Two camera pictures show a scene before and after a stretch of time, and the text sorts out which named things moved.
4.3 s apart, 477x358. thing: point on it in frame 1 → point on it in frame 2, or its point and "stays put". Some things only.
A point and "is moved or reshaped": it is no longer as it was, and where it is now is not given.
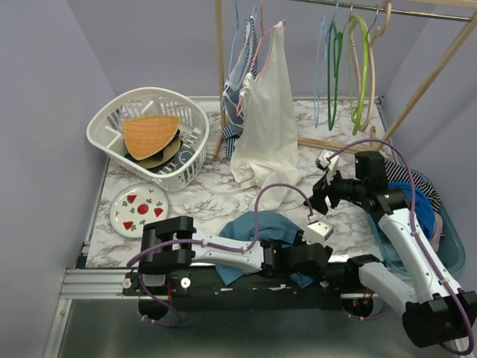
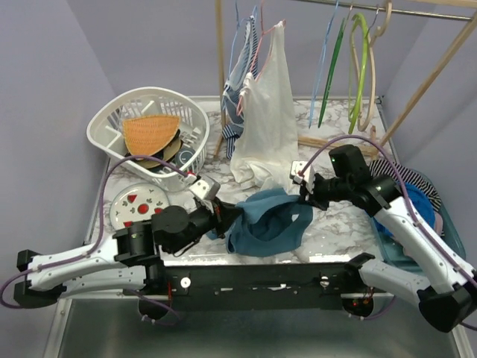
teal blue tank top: x=270 y=226 is moved or reshaped
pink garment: x=438 y=224 stays put
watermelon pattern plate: x=136 y=206 stays put
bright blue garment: x=424 y=209 stays put
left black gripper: x=317 y=274 → x=221 y=215
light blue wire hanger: x=238 y=23 stays put
